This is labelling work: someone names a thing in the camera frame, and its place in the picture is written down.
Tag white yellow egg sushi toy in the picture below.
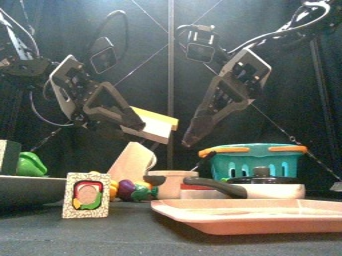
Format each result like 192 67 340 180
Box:
119 106 180 145

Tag speckled sushi roll toy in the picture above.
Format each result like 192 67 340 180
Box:
61 171 112 220

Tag white red toy stove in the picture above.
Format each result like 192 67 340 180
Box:
179 182 307 200

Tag beige wooden cutting board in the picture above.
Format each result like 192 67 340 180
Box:
105 141 159 185

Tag teal basket orange rim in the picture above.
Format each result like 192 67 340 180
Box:
197 142 310 183

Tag yellow toy corn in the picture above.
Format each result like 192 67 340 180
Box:
108 179 120 202

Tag purple toy eggplant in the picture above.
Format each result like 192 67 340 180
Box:
116 179 137 202

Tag green toy vegetable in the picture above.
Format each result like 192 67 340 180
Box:
129 181 160 202

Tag green pepper toy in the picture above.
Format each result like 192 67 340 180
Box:
16 151 49 178

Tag beige toy pot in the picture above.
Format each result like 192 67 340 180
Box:
143 169 200 200

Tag black toy frying pan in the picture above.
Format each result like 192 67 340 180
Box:
181 165 304 200

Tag dark green block toy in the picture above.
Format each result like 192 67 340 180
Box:
0 139 22 176

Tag grey metal tray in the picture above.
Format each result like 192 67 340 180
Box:
0 174 69 209

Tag pink plastic tray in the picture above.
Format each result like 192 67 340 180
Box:
149 197 342 236

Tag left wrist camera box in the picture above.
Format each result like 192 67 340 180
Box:
86 36 120 75

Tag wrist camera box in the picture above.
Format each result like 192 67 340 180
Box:
176 23 221 64
86 36 120 75

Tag grey vertical frame pole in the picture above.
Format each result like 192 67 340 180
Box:
165 0 176 170

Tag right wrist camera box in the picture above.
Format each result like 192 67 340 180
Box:
176 23 221 64

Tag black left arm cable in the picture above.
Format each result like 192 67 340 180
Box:
88 9 131 61

